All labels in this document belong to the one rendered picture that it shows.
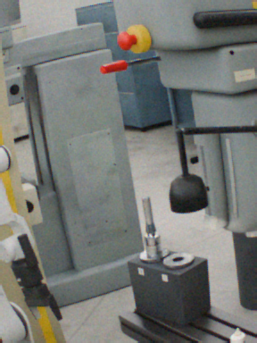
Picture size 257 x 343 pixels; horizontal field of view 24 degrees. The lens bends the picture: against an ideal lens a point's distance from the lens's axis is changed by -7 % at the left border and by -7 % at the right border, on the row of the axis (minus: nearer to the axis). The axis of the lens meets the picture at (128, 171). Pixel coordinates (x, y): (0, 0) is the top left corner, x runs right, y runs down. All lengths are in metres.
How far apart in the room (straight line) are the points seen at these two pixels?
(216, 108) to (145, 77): 7.43
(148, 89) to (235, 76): 7.56
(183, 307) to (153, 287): 0.12
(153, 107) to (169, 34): 7.66
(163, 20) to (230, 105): 0.24
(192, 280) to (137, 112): 6.99
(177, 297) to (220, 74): 0.80
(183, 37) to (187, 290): 0.87
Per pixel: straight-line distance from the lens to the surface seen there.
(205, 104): 1.30
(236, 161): 1.27
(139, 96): 8.65
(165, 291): 1.81
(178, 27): 1.12
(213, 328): 1.78
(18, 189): 2.98
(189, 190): 1.15
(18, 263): 1.84
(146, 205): 1.81
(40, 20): 10.90
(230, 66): 1.17
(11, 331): 1.72
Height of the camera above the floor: 1.83
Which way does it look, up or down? 15 degrees down
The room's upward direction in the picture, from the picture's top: 10 degrees counter-clockwise
